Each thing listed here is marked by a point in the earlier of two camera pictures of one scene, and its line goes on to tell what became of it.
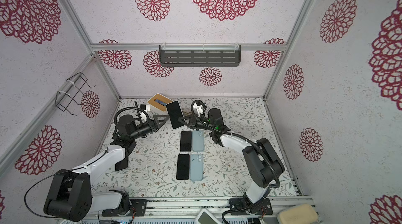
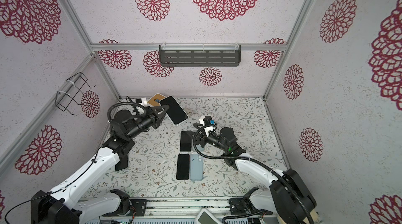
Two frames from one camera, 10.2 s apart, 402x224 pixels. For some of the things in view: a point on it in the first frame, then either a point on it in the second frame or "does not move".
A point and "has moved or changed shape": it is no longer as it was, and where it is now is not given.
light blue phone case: x=196 y=168 does not move
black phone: x=186 y=143 does not move
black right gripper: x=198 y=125 -> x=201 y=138
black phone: x=175 y=112 has moved or changed shape
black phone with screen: x=182 y=167 does not move
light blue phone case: x=198 y=141 does not move
